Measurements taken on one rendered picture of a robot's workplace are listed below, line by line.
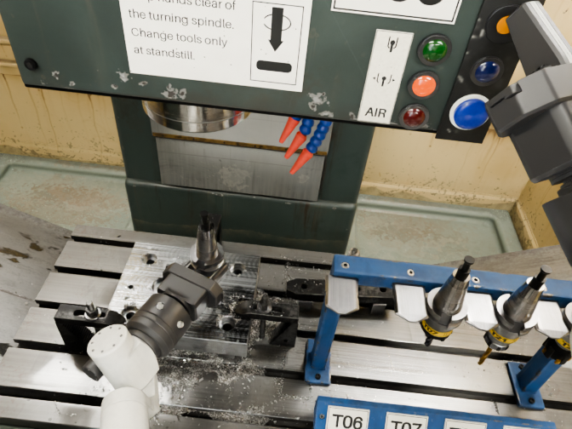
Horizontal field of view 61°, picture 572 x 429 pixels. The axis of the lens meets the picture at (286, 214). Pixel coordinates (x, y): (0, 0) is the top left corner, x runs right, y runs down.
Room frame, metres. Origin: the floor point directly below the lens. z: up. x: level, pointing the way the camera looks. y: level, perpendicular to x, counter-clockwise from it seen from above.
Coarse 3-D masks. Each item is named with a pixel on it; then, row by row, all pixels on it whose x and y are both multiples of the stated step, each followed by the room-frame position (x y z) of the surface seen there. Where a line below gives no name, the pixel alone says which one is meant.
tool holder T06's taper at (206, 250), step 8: (200, 232) 0.58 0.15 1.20; (208, 232) 0.58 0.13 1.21; (200, 240) 0.57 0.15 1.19; (208, 240) 0.57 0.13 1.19; (200, 248) 0.57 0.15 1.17; (208, 248) 0.57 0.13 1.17; (216, 248) 0.59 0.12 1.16; (200, 256) 0.57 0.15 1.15; (208, 256) 0.57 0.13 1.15; (216, 256) 0.58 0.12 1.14
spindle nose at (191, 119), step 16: (160, 112) 0.52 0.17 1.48; (176, 112) 0.52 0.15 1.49; (192, 112) 0.51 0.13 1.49; (208, 112) 0.52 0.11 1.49; (224, 112) 0.53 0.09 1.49; (240, 112) 0.55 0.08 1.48; (176, 128) 0.52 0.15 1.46; (192, 128) 0.52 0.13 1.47; (208, 128) 0.52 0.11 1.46; (224, 128) 0.53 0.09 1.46
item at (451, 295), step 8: (448, 280) 0.47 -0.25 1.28; (456, 280) 0.46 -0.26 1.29; (464, 280) 0.46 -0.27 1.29; (440, 288) 0.48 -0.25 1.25; (448, 288) 0.46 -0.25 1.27; (456, 288) 0.45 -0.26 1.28; (464, 288) 0.46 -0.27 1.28; (440, 296) 0.46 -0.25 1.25; (448, 296) 0.45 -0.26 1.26; (456, 296) 0.45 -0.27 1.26; (464, 296) 0.46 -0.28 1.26; (440, 304) 0.45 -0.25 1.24; (448, 304) 0.45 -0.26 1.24; (456, 304) 0.45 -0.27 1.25; (448, 312) 0.45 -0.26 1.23; (456, 312) 0.45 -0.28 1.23
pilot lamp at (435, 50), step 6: (432, 42) 0.38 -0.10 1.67; (438, 42) 0.38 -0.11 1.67; (426, 48) 0.38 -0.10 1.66; (432, 48) 0.38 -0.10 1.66; (438, 48) 0.38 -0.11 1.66; (444, 48) 0.38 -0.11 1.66; (426, 54) 0.38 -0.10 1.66; (432, 54) 0.38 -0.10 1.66; (438, 54) 0.38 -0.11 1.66; (444, 54) 0.38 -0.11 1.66; (432, 60) 0.38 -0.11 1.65; (438, 60) 0.38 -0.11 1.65
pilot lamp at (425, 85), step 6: (420, 78) 0.38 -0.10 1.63; (426, 78) 0.38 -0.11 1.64; (432, 78) 0.39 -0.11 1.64; (414, 84) 0.38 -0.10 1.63; (420, 84) 0.38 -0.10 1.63; (426, 84) 0.38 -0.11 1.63; (432, 84) 0.38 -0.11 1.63; (414, 90) 0.38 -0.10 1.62; (420, 90) 0.38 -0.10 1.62; (426, 90) 0.38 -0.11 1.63; (432, 90) 0.38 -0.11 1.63
